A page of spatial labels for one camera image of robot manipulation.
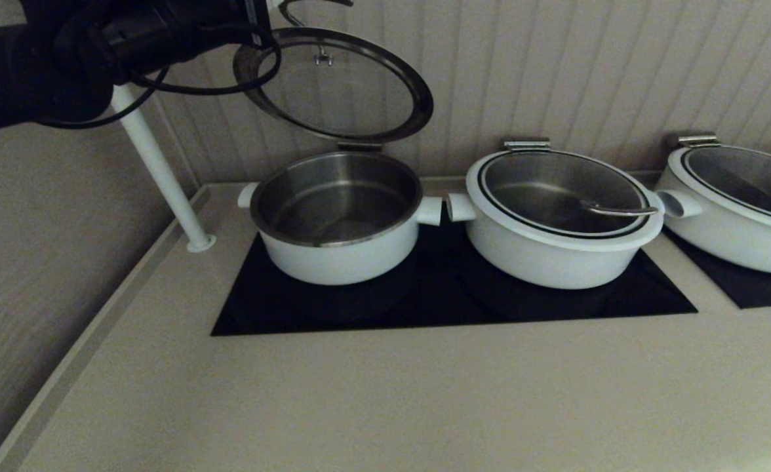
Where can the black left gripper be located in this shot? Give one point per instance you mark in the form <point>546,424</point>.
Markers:
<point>182,26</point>

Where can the glass lid with white rim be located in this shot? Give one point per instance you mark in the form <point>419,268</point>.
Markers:
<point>543,190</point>
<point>333,92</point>

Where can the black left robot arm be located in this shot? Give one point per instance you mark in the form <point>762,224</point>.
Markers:
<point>12,78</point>

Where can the white cooking pot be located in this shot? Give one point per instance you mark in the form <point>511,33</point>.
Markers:
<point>720,242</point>
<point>339,265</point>
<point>543,265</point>

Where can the right white pot with lid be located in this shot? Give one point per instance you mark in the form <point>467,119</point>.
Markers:
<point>746,174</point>

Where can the white round pole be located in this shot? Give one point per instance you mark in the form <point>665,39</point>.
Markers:
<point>156,164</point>

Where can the black glass cooktop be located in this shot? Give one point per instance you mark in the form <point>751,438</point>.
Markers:
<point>766,292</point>
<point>438,308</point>

